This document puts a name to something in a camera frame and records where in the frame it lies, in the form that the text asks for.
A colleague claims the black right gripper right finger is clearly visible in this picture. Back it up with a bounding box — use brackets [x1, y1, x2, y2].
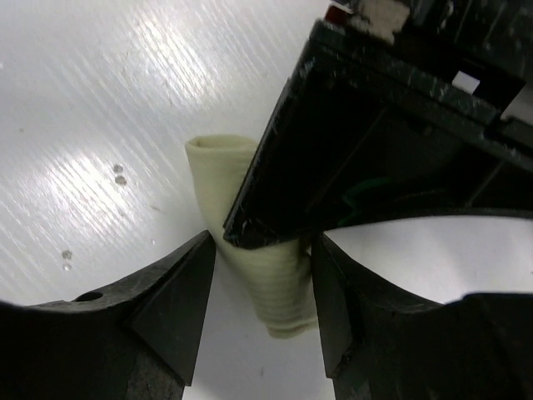
[311, 235, 532, 399]

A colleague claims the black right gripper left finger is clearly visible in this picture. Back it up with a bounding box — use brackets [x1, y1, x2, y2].
[1, 232, 216, 399]

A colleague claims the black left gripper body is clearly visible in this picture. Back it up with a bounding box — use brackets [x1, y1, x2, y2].
[324, 1, 532, 138]

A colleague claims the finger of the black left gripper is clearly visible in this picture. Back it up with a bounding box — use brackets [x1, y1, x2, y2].
[223, 20, 532, 248]

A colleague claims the cream yellow sock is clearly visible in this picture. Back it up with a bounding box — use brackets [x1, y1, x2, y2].
[185, 134, 318, 339]

